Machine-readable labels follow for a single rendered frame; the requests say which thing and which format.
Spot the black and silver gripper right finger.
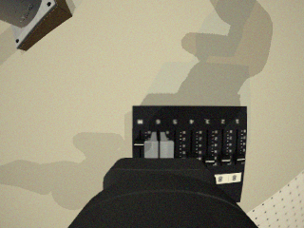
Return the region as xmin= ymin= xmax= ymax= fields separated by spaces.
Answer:
xmin=159 ymin=132 xmax=174 ymax=159

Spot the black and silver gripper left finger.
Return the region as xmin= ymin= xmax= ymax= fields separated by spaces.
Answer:
xmin=144 ymin=132 xmax=159 ymax=158

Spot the black lighting desk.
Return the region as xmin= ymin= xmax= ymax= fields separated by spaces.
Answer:
xmin=132 ymin=105 xmax=247 ymax=202

